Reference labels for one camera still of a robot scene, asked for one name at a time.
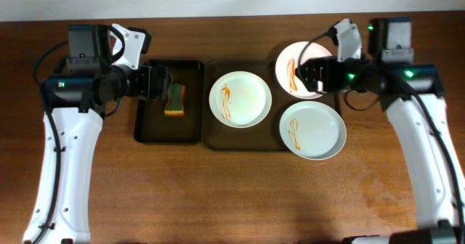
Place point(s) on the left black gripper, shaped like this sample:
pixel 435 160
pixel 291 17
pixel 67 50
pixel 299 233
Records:
pixel 157 81

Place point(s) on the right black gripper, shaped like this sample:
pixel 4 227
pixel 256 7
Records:
pixel 312 74

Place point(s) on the green yellow sponge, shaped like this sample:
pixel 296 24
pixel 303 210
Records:
pixel 175 104

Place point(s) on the white plate with sauce centre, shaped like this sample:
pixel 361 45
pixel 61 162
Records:
pixel 240 99

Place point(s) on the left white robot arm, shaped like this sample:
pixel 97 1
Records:
pixel 103 66

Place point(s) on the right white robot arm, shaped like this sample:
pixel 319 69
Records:
pixel 412 96

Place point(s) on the small black tray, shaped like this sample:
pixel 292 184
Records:
pixel 152 126

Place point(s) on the large brown tray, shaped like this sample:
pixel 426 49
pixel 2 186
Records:
pixel 264 136

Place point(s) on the white plate top right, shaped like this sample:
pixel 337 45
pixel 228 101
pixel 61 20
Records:
pixel 287 63

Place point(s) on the white plate bottom right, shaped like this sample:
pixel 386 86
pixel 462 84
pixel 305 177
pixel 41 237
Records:
pixel 312 130

